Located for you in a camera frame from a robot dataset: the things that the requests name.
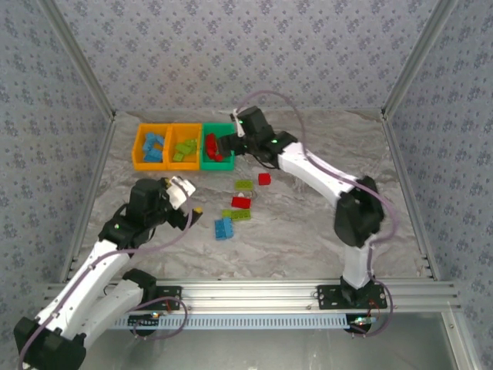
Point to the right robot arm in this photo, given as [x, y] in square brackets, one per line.
[316, 173]

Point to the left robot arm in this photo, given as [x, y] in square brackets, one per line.
[84, 277]

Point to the green plastic bin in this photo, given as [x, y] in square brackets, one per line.
[215, 166]

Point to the orange plastic bin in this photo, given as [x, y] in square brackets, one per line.
[137, 148]
[183, 166]

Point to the black controller board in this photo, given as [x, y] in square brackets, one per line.
[144, 321]
[362, 320]

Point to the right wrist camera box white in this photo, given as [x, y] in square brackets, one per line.
[242, 132]

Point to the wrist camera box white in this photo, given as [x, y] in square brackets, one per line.
[242, 132]
[181, 190]

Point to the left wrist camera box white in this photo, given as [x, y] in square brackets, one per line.
[181, 190]

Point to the aluminium table side rail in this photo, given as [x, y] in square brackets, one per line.
[397, 154]
[99, 162]

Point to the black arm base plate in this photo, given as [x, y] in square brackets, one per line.
[327, 298]
[175, 293]

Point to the aluminium mounting rail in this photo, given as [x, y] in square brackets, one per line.
[250, 294]

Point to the aluminium frame post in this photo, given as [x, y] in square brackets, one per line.
[80, 58]
[417, 58]

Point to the aluminium frame leg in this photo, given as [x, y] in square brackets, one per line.
[460, 343]

